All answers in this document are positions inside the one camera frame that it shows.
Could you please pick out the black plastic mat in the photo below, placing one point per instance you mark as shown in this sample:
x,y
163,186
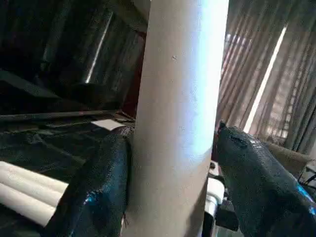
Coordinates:
x,y
49,143

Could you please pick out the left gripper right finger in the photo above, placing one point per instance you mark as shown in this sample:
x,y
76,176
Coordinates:
x,y
261,187

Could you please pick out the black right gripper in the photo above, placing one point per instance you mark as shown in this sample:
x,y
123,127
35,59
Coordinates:
x,y
227,216

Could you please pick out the white board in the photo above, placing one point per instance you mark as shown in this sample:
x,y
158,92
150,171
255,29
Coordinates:
x,y
108,124

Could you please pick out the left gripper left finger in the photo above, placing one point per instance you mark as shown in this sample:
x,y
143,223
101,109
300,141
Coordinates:
x,y
98,192

